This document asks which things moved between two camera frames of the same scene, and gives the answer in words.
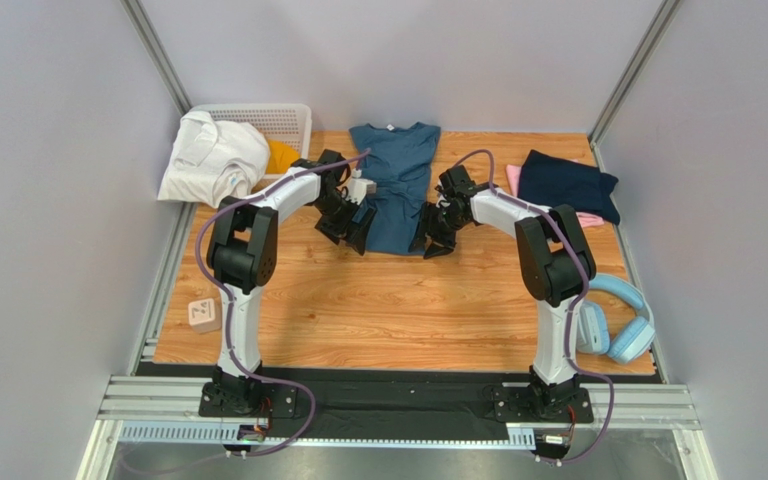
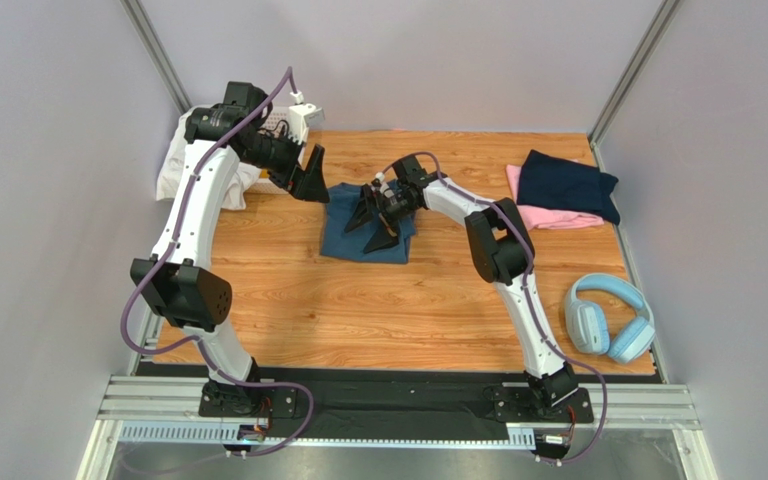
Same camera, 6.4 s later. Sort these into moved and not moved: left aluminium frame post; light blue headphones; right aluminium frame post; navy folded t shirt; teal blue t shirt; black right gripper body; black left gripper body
Moved: black right gripper body; teal blue t shirt; black left gripper body
Not moved: right aluminium frame post; light blue headphones; left aluminium frame post; navy folded t shirt
